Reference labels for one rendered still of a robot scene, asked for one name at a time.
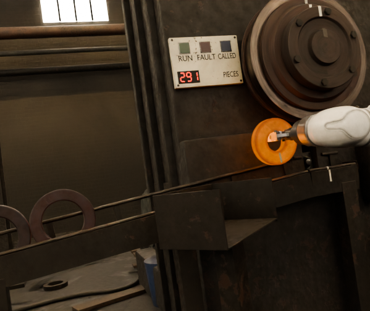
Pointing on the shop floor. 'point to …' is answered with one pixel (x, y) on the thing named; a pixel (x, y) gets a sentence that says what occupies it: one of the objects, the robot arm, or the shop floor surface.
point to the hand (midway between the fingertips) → (273, 136)
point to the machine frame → (250, 159)
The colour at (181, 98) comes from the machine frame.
